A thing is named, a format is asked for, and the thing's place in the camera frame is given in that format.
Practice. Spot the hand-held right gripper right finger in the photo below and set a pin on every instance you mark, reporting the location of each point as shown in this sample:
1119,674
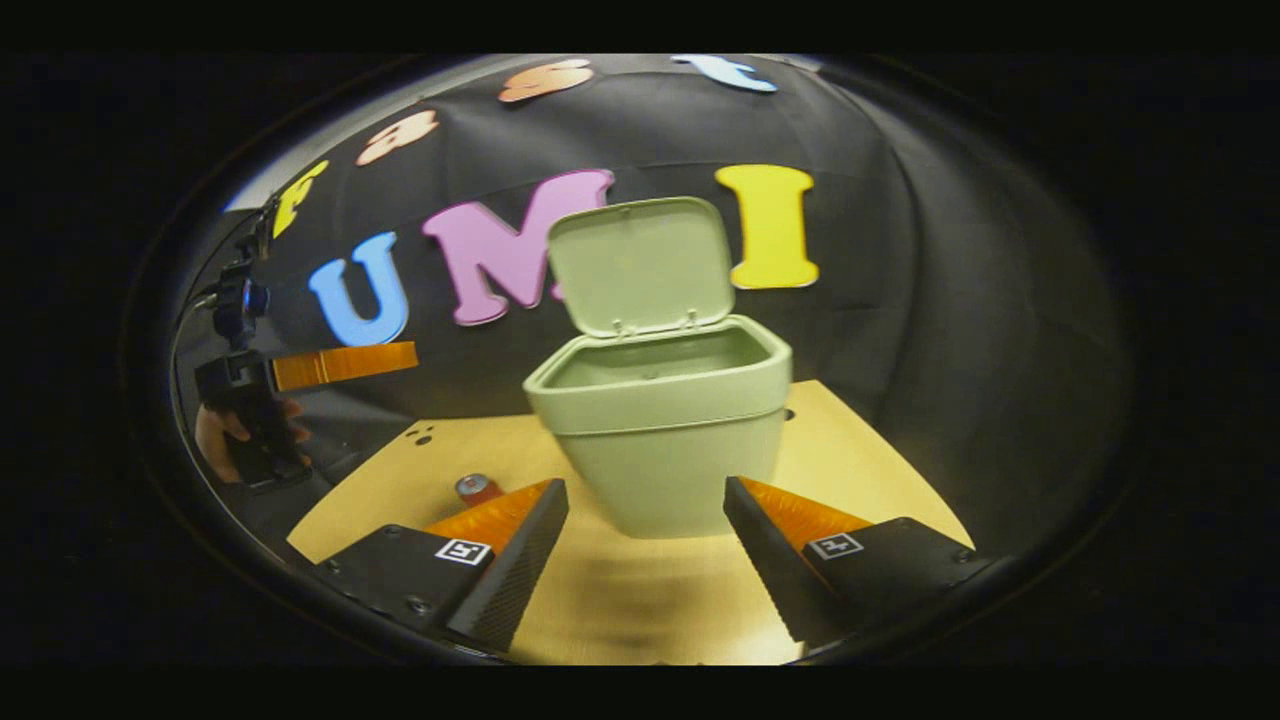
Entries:
765,560

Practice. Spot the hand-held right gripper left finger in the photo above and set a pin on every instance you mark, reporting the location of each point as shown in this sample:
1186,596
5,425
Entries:
525,570

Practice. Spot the green desktop garbage bin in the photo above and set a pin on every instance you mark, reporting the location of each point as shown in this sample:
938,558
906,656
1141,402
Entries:
670,470

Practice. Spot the red pop can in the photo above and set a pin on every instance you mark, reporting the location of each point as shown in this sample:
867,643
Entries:
475,488

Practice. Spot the wooden desktop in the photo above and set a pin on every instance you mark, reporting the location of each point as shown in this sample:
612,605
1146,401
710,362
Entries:
620,600

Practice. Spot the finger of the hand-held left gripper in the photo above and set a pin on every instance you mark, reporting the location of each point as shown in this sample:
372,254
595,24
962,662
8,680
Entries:
340,365

